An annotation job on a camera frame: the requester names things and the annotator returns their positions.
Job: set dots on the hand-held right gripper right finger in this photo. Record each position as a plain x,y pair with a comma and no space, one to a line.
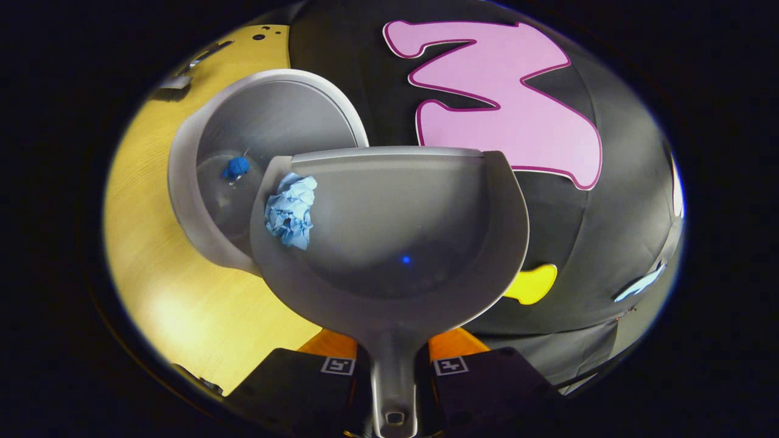
487,392

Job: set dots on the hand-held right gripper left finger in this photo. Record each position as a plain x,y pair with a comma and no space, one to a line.
292,392

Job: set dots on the grey dustpan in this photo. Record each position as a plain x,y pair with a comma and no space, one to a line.
401,231

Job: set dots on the light blue paper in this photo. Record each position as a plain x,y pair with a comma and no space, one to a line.
292,210

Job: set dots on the dark blue paper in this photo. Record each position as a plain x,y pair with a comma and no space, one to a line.
236,168

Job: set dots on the grey ribbed garbage bin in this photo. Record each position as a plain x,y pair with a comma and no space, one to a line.
274,115

